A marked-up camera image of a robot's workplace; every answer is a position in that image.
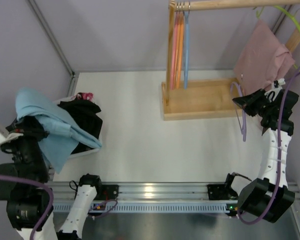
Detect purple clothes hanger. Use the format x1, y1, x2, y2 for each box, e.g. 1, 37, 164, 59
229, 72, 248, 143

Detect blue trousers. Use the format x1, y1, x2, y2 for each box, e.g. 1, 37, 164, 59
15, 87, 102, 174

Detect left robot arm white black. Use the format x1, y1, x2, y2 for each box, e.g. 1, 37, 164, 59
0, 117, 102, 240

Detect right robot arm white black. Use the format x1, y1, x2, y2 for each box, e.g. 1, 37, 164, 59
232, 88, 299, 225

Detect pink trousers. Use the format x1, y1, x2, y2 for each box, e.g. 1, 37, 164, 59
233, 19, 295, 95

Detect green clothes hanger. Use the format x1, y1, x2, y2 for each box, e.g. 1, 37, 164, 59
273, 5, 300, 54

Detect pink clothes hanger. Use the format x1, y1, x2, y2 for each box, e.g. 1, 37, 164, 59
170, 12, 179, 90

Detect blue clothes hanger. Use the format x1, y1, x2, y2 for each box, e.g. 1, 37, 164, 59
183, 11, 190, 89

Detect orange clothes hanger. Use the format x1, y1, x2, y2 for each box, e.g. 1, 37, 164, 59
174, 12, 184, 89

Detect wooden clothes rack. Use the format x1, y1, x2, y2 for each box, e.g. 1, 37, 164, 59
160, 0, 300, 122

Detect white laundry basket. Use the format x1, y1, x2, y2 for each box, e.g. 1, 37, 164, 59
49, 96, 104, 160

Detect black clothes pile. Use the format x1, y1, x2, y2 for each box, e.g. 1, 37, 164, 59
58, 99, 103, 139

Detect pink patterned garment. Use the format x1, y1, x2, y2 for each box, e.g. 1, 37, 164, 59
75, 92, 94, 102

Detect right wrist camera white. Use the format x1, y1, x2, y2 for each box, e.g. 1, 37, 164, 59
264, 78, 286, 102

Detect aluminium mounting rail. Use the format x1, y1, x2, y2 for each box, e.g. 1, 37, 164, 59
47, 181, 300, 213

